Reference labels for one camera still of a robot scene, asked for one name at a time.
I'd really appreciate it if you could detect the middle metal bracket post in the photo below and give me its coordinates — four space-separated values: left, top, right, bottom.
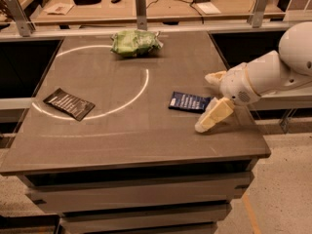
136 0 147 30

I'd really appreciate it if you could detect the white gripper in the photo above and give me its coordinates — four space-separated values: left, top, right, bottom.
195 62 260 133

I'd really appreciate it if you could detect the black object on desk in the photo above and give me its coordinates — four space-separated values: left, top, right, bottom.
73 0 101 6

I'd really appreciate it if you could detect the paper booklet on desk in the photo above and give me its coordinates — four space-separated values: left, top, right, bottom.
45 3 73 15

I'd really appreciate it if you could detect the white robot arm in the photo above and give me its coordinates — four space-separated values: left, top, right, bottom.
195 21 312 133

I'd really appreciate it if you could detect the blue rxbar blueberry wrapper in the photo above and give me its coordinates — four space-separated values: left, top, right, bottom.
168 92 211 113

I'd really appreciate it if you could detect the left metal bracket post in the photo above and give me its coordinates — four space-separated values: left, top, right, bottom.
1 0 35 37

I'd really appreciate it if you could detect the metal bracket post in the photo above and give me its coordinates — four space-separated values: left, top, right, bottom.
136 0 147 30
248 0 268 28
1 0 35 37

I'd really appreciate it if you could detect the grey drawer cabinet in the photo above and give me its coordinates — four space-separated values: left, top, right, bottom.
22 160 254 234

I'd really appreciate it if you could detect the small black device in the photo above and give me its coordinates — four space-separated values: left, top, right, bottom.
111 0 121 4

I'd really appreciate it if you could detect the white paper sheet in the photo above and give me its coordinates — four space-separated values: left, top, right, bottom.
197 2 220 15

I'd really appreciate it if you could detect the right metal bracket post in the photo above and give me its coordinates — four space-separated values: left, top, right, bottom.
248 0 268 28

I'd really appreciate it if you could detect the wooden back desk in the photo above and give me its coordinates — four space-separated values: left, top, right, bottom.
30 0 287 26

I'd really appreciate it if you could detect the black snack bar wrapper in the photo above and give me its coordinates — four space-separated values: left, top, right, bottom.
44 88 95 121

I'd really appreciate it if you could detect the green jalapeno chip bag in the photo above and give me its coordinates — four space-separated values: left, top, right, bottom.
111 29 163 58

